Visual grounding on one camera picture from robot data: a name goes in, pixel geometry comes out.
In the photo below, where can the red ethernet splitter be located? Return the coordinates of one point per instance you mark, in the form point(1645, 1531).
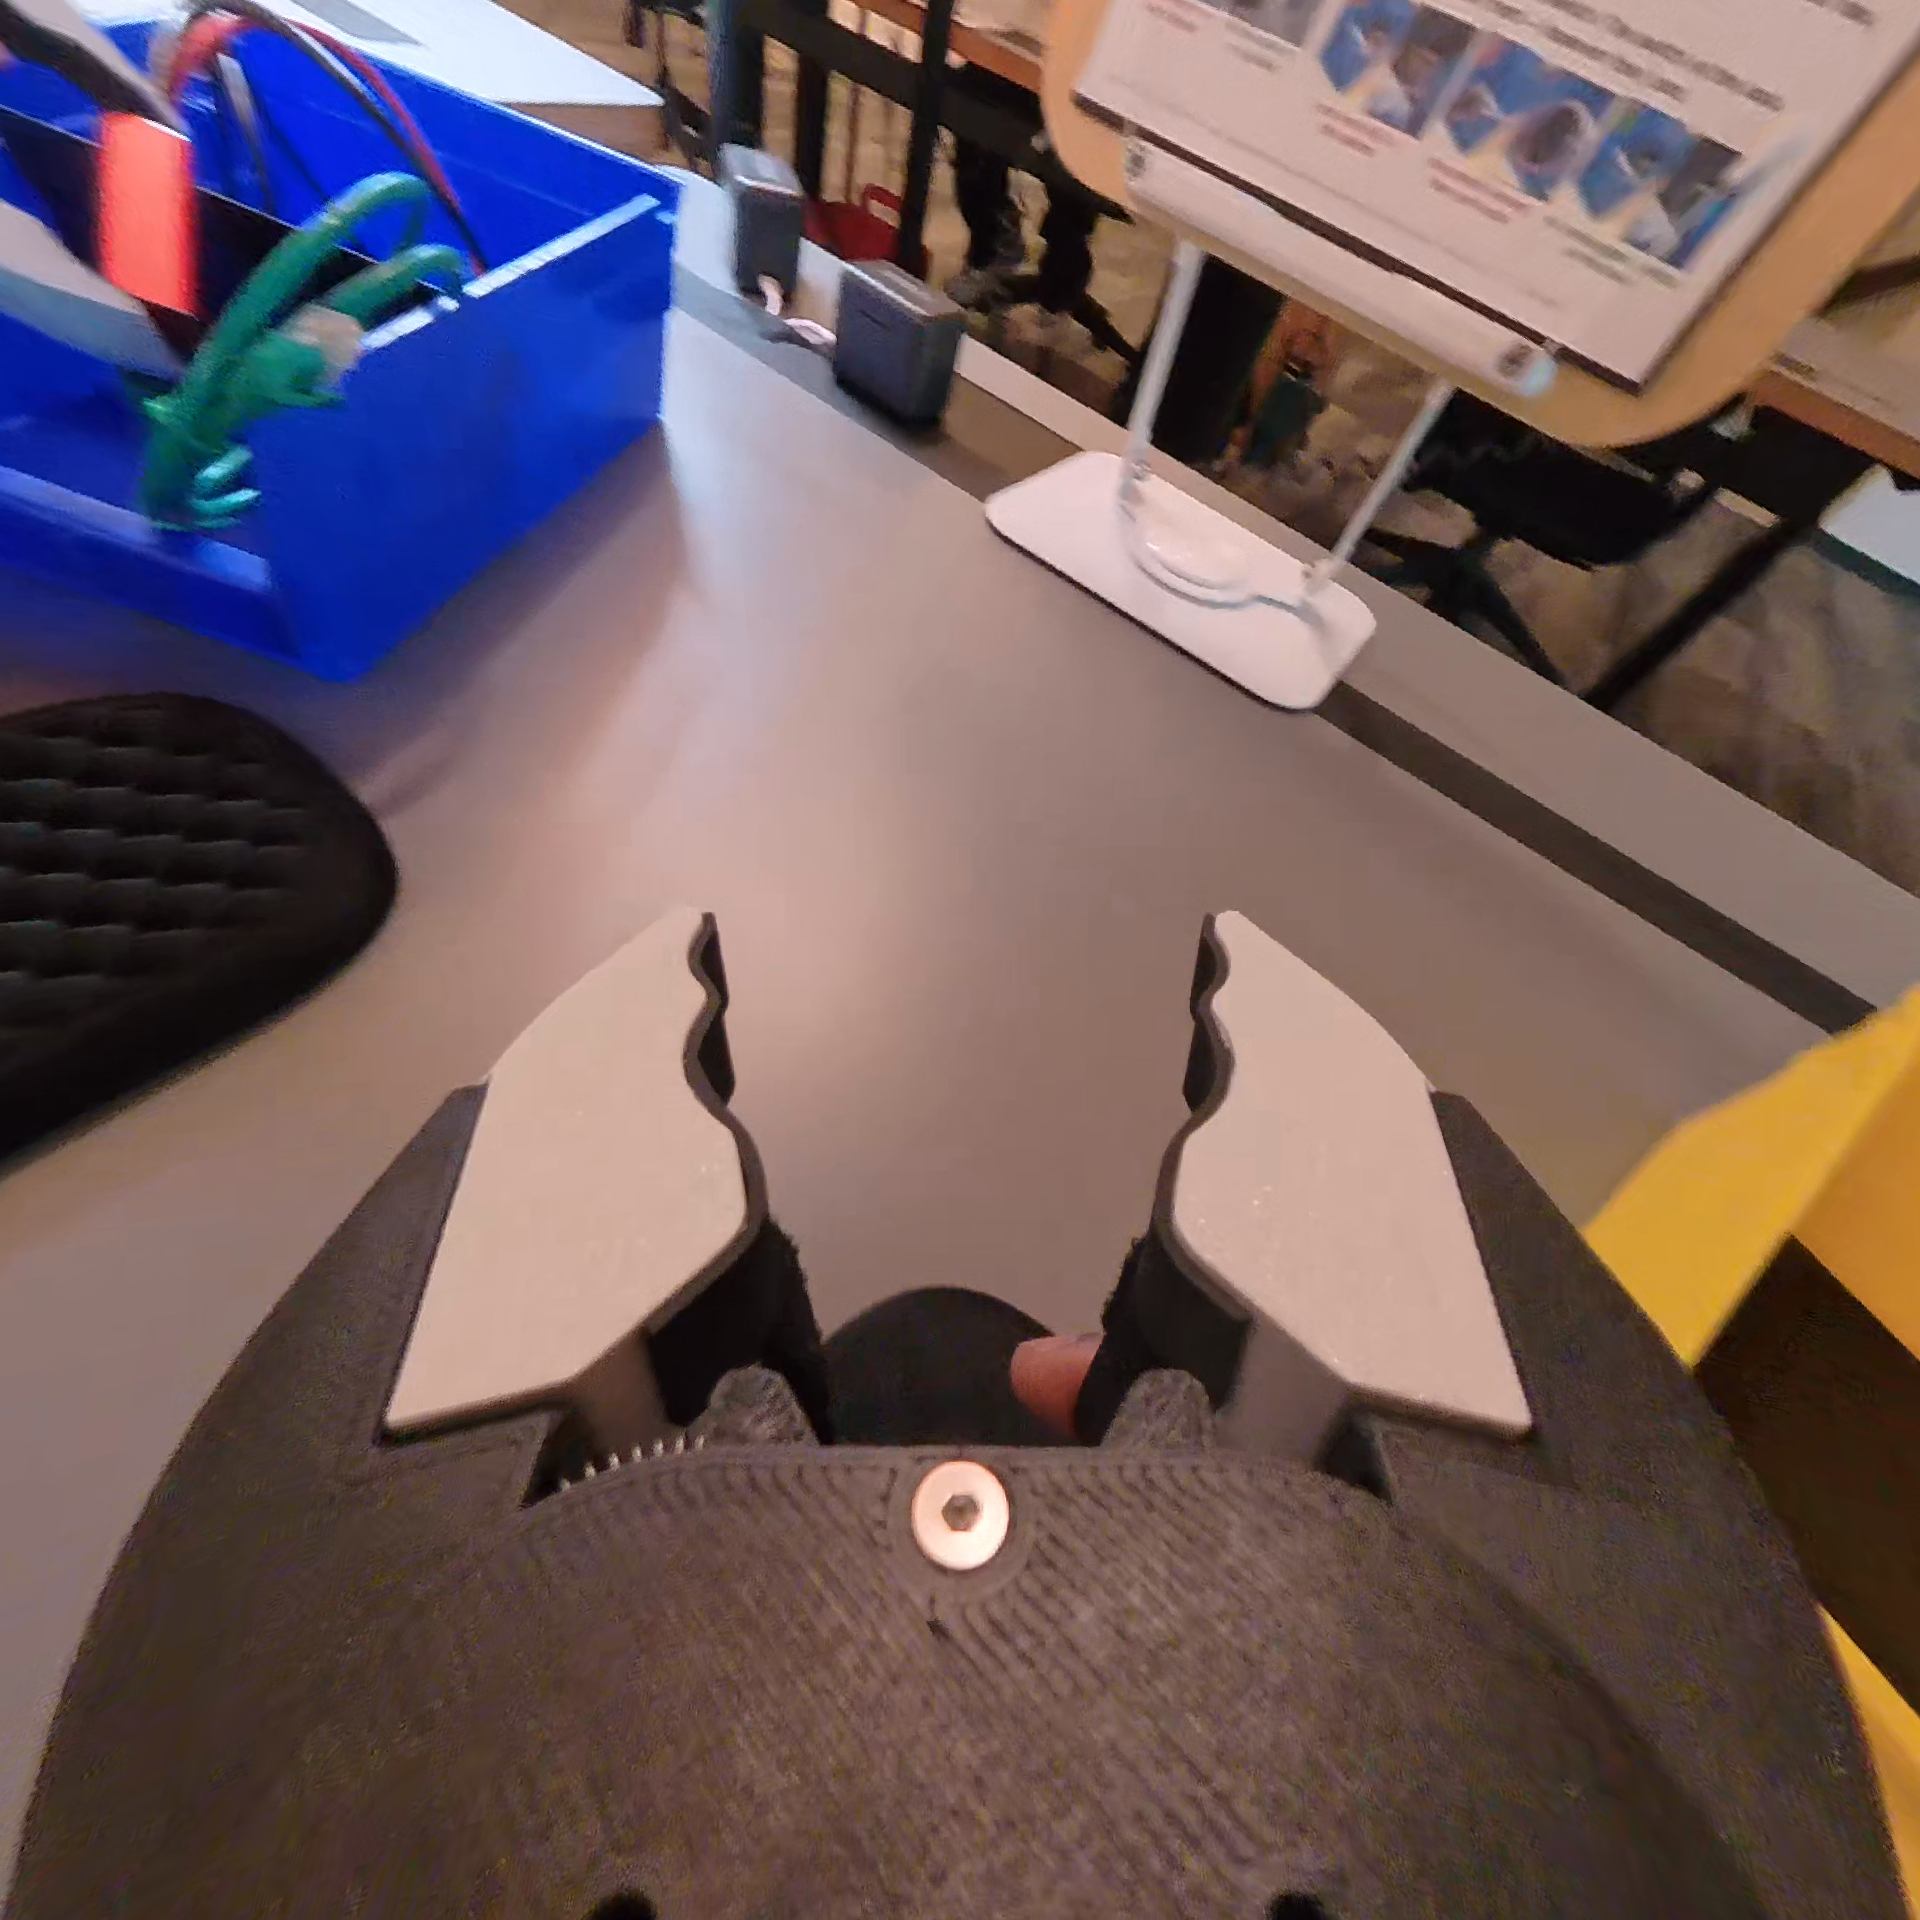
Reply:
point(146, 224)

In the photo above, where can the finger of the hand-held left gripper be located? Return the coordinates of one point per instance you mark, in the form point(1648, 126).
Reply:
point(74, 293)
point(74, 37)

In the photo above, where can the black bin divider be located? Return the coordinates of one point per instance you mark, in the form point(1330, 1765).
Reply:
point(254, 250)

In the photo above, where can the person's right hand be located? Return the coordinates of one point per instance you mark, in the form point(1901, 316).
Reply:
point(1058, 1380)

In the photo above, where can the blue plastic bin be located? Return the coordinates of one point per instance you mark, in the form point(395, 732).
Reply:
point(495, 392)

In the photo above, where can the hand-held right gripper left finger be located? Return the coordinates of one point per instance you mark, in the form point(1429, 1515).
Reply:
point(586, 1185)

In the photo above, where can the black quilted wrist pad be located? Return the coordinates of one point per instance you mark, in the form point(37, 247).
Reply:
point(149, 900)

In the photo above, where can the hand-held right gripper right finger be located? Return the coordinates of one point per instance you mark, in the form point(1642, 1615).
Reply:
point(1337, 1217)

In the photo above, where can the grey power adapter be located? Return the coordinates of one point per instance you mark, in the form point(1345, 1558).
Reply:
point(763, 217)
point(898, 345)

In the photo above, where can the yellow plastic bin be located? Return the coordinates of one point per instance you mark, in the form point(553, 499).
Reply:
point(1741, 1200)

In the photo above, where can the grey desk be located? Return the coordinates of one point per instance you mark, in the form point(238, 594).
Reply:
point(901, 751)

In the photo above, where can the instruction poster board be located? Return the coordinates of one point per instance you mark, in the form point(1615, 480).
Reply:
point(1502, 181)

